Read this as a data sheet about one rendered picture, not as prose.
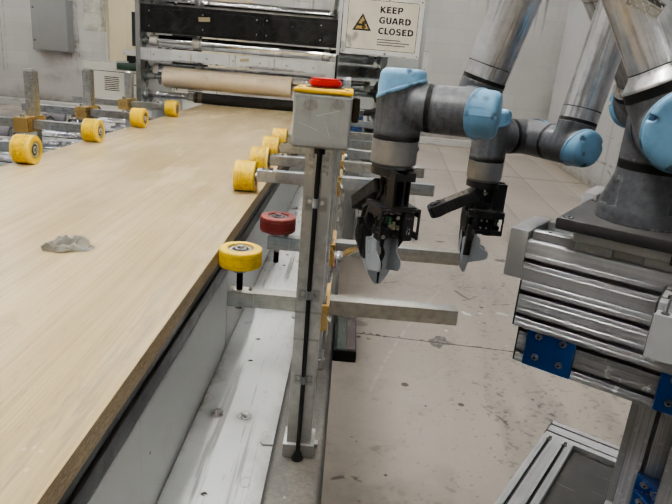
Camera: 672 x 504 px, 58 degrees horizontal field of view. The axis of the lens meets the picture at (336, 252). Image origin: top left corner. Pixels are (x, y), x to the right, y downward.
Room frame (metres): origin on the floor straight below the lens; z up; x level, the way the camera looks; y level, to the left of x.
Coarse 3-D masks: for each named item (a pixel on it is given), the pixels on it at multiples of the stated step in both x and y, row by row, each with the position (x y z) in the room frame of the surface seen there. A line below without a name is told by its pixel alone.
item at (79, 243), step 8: (56, 240) 0.99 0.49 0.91; (64, 240) 0.99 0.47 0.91; (72, 240) 1.00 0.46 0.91; (80, 240) 0.99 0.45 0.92; (88, 240) 1.03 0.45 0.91; (48, 248) 0.97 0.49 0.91; (56, 248) 0.97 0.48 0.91; (64, 248) 0.97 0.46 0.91; (72, 248) 0.98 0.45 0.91; (80, 248) 0.99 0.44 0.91; (88, 248) 0.99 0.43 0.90
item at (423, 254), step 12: (276, 240) 1.29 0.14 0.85; (288, 240) 1.29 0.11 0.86; (336, 240) 1.31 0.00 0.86; (348, 240) 1.32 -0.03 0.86; (408, 252) 1.29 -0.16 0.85; (420, 252) 1.29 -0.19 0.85; (432, 252) 1.29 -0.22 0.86; (444, 252) 1.29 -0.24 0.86; (456, 252) 1.30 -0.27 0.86; (456, 264) 1.29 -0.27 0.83
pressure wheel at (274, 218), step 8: (264, 216) 1.29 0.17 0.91; (272, 216) 1.31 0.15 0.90; (280, 216) 1.31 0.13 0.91; (288, 216) 1.32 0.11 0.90; (264, 224) 1.28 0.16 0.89; (272, 224) 1.27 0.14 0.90; (280, 224) 1.27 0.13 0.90; (288, 224) 1.28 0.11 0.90; (264, 232) 1.28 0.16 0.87; (272, 232) 1.27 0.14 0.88; (280, 232) 1.27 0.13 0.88; (288, 232) 1.28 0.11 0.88
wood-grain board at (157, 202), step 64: (128, 128) 2.52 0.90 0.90; (192, 128) 2.69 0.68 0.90; (256, 128) 2.88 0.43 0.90; (0, 192) 1.33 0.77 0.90; (64, 192) 1.38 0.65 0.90; (128, 192) 1.43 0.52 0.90; (192, 192) 1.49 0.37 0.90; (256, 192) 1.55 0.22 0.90; (0, 256) 0.93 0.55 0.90; (64, 256) 0.95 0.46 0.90; (128, 256) 0.98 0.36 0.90; (192, 256) 1.01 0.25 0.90; (0, 320) 0.70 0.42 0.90; (64, 320) 0.71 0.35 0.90; (128, 320) 0.73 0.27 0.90; (0, 384) 0.55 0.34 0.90; (64, 384) 0.56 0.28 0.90; (128, 384) 0.59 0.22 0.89; (0, 448) 0.45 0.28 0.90; (64, 448) 0.46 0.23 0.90
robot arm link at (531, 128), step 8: (520, 120) 1.33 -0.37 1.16; (528, 120) 1.34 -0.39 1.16; (536, 120) 1.35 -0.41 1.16; (544, 120) 1.37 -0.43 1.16; (520, 128) 1.30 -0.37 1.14; (528, 128) 1.31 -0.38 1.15; (536, 128) 1.29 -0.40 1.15; (520, 136) 1.30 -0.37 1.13; (528, 136) 1.30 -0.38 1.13; (536, 136) 1.28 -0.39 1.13; (520, 144) 1.30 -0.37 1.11; (528, 144) 1.29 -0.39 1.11; (536, 144) 1.27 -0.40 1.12; (512, 152) 1.31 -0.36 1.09; (520, 152) 1.32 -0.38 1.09; (528, 152) 1.31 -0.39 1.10; (536, 152) 1.28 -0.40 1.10
